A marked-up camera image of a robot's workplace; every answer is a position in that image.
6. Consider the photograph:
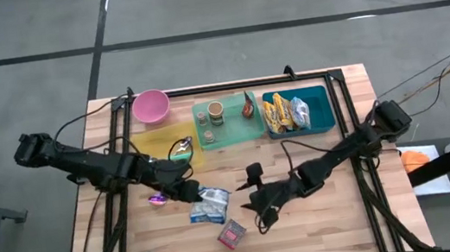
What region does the yellow ramen noodle packet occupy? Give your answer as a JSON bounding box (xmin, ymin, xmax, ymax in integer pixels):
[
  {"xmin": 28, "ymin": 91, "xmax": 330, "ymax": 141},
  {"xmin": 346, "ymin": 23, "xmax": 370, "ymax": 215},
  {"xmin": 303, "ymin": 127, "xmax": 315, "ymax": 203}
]
[
  {"xmin": 262, "ymin": 98, "xmax": 282, "ymax": 136},
  {"xmin": 271, "ymin": 91, "xmax": 297, "ymax": 133}
]

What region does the purple spoon with teal handle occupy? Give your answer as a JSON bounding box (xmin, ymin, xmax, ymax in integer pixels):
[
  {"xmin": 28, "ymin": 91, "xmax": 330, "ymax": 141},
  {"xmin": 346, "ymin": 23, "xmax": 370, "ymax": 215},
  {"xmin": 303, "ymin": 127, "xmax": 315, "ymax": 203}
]
[{"xmin": 147, "ymin": 192, "xmax": 171, "ymax": 209}]

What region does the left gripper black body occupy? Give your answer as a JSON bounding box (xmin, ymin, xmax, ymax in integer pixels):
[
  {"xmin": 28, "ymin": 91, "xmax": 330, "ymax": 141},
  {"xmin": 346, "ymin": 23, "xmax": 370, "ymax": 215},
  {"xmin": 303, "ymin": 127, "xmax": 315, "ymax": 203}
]
[{"xmin": 144, "ymin": 155, "xmax": 204, "ymax": 210}]

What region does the green translucent plastic bin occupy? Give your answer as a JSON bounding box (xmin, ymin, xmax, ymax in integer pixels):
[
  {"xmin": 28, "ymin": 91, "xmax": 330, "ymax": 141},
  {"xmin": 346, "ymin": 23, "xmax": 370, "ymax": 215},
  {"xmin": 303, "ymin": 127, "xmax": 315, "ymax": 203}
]
[{"xmin": 190, "ymin": 89, "xmax": 268, "ymax": 152}]

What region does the blue soy sauce ramen packet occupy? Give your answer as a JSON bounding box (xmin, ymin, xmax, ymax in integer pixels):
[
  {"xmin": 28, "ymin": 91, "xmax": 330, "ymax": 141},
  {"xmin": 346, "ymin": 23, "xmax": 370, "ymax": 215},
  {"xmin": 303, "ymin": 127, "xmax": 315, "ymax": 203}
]
[{"xmin": 186, "ymin": 184, "xmax": 235, "ymax": 229}]

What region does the white paper sheet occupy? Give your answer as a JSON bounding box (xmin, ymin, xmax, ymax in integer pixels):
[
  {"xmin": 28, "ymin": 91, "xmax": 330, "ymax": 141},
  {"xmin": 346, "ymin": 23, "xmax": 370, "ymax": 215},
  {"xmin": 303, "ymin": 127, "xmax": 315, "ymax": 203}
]
[{"xmin": 396, "ymin": 139, "xmax": 450, "ymax": 200}]

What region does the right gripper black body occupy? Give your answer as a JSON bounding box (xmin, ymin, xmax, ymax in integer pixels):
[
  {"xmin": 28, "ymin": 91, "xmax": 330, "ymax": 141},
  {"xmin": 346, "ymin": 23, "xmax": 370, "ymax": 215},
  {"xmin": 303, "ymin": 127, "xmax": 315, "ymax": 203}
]
[{"xmin": 247, "ymin": 174, "xmax": 309, "ymax": 218}]

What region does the multicoloured ramen noodle packet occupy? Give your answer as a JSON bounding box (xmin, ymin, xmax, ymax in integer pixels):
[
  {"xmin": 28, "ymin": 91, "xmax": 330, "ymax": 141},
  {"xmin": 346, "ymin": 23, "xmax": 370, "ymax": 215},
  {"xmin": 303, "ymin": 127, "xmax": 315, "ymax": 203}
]
[{"xmin": 289, "ymin": 95, "xmax": 313, "ymax": 131}]

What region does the blue plastic bin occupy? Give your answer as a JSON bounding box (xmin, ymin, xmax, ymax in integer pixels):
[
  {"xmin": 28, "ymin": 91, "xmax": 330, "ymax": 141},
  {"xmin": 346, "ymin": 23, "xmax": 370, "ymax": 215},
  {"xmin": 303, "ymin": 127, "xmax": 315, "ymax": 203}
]
[{"xmin": 261, "ymin": 84, "xmax": 338, "ymax": 142}]

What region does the pink plastic bowl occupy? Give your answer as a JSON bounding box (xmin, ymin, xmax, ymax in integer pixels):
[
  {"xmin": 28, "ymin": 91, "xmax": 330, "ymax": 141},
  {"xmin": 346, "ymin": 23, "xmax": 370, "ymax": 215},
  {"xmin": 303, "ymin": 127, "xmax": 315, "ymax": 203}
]
[{"xmin": 129, "ymin": 86, "xmax": 174, "ymax": 128}]

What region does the furikake seasoning jar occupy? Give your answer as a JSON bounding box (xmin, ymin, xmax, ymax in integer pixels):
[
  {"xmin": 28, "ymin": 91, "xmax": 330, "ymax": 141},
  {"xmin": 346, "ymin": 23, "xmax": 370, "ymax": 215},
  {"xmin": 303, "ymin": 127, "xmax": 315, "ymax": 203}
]
[{"xmin": 206, "ymin": 99, "xmax": 226, "ymax": 128}]

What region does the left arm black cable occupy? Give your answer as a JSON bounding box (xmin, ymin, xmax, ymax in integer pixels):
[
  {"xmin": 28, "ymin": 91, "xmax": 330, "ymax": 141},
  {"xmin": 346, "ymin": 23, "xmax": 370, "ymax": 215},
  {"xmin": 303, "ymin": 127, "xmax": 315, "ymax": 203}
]
[{"xmin": 48, "ymin": 86, "xmax": 199, "ymax": 199}]

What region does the loose black cable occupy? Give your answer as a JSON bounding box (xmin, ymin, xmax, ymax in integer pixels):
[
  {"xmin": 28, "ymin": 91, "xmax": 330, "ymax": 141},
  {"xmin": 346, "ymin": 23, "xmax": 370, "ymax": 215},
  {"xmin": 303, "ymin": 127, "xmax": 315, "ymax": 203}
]
[{"xmin": 371, "ymin": 51, "xmax": 450, "ymax": 122}]

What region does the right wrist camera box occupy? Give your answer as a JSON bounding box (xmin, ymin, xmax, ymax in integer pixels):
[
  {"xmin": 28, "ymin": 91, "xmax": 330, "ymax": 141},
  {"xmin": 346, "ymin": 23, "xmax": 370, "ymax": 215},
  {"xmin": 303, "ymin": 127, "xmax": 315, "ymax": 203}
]
[{"xmin": 245, "ymin": 161, "xmax": 265, "ymax": 180}]

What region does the yellow translucent plastic bin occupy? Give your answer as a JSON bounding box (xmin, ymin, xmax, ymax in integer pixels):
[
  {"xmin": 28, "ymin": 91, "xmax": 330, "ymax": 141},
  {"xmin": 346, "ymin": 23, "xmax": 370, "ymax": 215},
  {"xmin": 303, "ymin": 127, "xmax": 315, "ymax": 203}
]
[{"xmin": 127, "ymin": 119, "xmax": 206, "ymax": 178}]

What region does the black aluminium table frame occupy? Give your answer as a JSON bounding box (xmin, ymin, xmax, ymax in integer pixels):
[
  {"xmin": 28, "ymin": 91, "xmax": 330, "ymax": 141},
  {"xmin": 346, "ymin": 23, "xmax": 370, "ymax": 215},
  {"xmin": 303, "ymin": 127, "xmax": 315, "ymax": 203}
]
[{"xmin": 44, "ymin": 48, "xmax": 439, "ymax": 252}]

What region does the brown taco seasoning packet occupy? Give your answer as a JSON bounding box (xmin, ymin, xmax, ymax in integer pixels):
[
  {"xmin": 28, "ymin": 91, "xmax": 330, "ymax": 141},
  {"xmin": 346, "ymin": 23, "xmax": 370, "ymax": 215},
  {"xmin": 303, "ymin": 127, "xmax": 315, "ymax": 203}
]
[{"xmin": 239, "ymin": 89, "xmax": 258, "ymax": 120}]

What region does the spoon with green handle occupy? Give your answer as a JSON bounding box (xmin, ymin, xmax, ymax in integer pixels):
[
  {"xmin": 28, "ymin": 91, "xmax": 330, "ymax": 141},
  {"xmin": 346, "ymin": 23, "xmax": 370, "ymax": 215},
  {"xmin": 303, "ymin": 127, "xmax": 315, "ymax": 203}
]
[{"xmin": 170, "ymin": 136, "xmax": 196, "ymax": 162}]

